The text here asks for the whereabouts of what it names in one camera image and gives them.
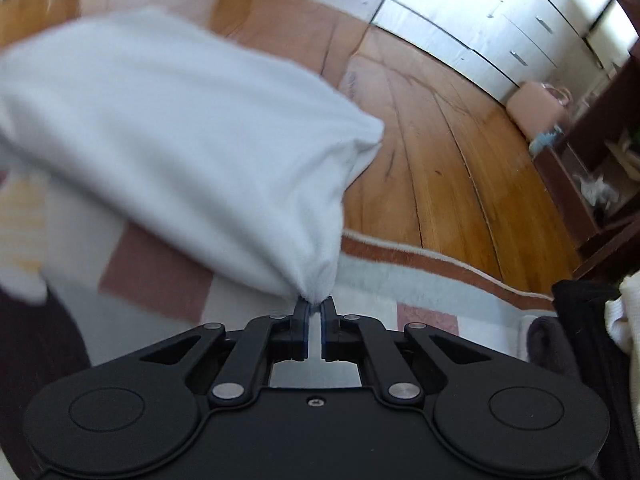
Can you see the black cloth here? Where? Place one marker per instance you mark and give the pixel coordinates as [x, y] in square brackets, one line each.
[595, 360]

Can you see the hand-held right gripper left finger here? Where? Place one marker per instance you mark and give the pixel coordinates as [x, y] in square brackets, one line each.
[301, 332]

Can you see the patterned rug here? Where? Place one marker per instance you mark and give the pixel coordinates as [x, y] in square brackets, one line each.
[160, 275]

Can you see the white sweater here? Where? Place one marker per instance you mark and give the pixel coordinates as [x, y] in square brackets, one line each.
[175, 135]

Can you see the light blue item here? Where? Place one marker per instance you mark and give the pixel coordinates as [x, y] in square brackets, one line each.
[546, 141]

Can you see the crumpled white paper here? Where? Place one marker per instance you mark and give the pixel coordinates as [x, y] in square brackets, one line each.
[595, 190]

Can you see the cream cloth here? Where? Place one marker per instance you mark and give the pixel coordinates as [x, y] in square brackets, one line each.
[625, 315]

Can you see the white drawer cabinet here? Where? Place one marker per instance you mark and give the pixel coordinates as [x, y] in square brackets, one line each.
[475, 15]

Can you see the dark grey cloth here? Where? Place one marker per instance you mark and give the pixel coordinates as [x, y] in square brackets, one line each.
[550, 345]

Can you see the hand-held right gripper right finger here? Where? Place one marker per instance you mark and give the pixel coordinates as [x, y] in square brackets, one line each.
[329, 332]

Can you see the dark wooden shelf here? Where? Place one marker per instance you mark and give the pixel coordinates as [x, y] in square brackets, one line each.
[600, 135]

